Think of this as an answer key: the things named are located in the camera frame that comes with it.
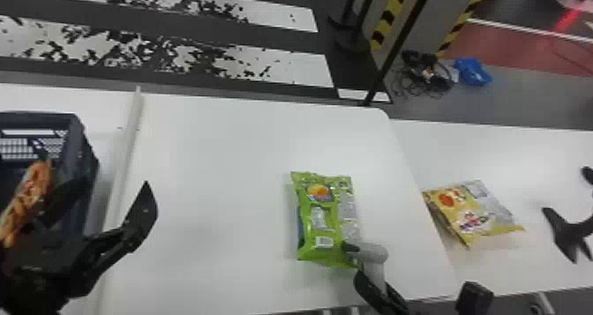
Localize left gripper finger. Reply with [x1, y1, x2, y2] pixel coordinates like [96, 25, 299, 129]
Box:
[42, 177, 87, 236]
[120, 180, 159, 255]

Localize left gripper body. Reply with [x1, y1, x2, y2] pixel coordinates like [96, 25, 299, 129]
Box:
[8, 228, 125, 305]

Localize orange snack packet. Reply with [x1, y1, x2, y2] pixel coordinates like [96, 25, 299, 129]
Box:
[0, 160, 56, 250]

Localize black basket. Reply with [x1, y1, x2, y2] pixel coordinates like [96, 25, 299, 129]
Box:
[0, 111, 101, 251]

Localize yellow snack packet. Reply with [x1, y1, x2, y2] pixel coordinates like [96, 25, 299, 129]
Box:
[422, 179, 526, 250]

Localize blue bag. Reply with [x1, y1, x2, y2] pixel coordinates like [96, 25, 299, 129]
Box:
[453, 56, 493, 87]

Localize green snack packet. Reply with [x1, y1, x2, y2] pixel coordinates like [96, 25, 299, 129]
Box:
[289, 170, 364, 270]

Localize hand scanner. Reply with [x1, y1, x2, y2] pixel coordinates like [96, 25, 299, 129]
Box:
[341, 241, 390, 297]

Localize black stand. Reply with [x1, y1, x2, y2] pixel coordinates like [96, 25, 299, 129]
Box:
[352, 269, 410, 315]

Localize black cable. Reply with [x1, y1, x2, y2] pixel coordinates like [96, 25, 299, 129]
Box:
[387, 49, 458, 99]

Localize striped post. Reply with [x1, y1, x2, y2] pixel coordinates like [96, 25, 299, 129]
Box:
[369, 0, 493, 61]

